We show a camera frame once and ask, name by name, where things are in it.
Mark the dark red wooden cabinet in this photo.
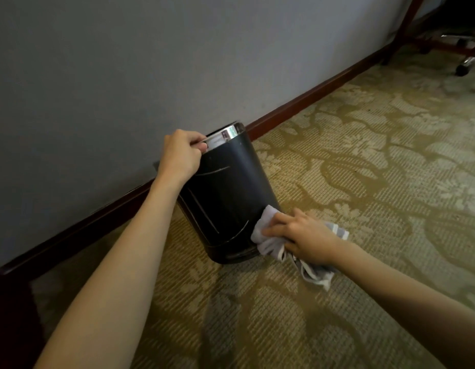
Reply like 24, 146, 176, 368
0, 266, 46, 369

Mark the person's left forearm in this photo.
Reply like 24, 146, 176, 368
33, 175, 181, 369

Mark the grey cleaning cloth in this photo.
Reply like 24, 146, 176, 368
251, 204, 350, 292

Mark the person's right hand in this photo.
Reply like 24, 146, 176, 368
262, 208, 344, 265

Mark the dark wooden baseboard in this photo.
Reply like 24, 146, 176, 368
0, 44, 396, 281

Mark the office chair wheeled base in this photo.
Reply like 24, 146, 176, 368
418, 32, 475, 77

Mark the black waste bin chrome rim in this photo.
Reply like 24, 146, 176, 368
177, 121, 281, 265

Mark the person's right forearm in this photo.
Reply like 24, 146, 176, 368
328, 240, 475, 369

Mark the person's left hand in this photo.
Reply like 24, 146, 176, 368
154, 129, 208, 189

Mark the dark red wooden desk frame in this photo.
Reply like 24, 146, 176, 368
382, 0, 475, 66

